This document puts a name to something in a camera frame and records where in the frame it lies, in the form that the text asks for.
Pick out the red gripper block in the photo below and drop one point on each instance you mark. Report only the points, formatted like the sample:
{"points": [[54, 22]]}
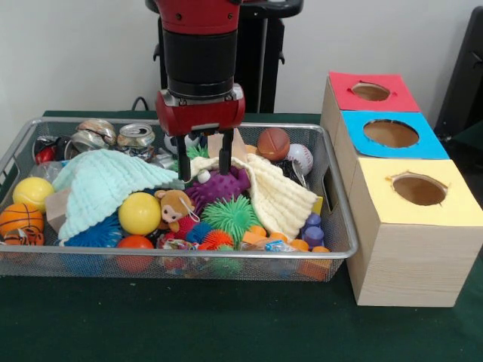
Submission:
{"points": [[200, 115]]}

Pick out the brown monkey plush toy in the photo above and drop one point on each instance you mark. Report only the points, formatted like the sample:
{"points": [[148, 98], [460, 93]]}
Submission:
{"points": [[175, 209]]}

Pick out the shallow clear mesh bin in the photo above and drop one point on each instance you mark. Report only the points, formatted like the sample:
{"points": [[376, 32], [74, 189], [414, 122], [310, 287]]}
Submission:
{"points": [[188, 264]]}

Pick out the wooden three-hole box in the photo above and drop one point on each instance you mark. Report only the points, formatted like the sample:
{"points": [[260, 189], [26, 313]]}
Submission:
{"points": [[407, 264]]}

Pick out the green spiky ball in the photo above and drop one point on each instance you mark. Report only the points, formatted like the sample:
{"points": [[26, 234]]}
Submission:
{"points": [[230, 215]]}

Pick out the brown football toy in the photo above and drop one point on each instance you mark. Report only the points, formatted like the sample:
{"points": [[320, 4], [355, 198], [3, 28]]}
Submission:
{"points": [[273, 143]]}

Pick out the cream waffle cloth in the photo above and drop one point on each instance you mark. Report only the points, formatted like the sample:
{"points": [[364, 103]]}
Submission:
{"points": [[275, 192]]}

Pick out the smooth yellow ball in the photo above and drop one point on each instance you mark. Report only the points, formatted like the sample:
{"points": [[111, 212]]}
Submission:
{"points": [[139, 213]]}

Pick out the white baseball toy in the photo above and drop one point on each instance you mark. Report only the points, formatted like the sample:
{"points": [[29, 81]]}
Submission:
{"points": [[300, 158]]}

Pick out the mint green cloth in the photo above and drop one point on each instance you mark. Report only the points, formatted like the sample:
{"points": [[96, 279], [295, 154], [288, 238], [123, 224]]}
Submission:
{"points": [[105, 181]]}

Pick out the blue spiky ball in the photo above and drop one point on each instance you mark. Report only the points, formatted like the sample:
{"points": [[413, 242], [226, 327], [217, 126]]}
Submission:
{"points": [[94, 234]]}

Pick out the dark green table cloth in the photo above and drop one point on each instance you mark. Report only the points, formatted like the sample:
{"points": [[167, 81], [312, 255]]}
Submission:
{"points": [[226, 324]]}

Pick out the yellow tennis ball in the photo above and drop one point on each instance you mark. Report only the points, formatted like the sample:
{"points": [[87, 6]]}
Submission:
{"points": [[32, 194]]}

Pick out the orange basketball toy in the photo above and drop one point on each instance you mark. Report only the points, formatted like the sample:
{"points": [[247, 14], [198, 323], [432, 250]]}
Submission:
{"points": [[20, 219]]}

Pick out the black upright stand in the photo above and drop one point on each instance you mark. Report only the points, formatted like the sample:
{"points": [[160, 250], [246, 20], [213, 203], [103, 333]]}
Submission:
{"points": [[464, 75]]}

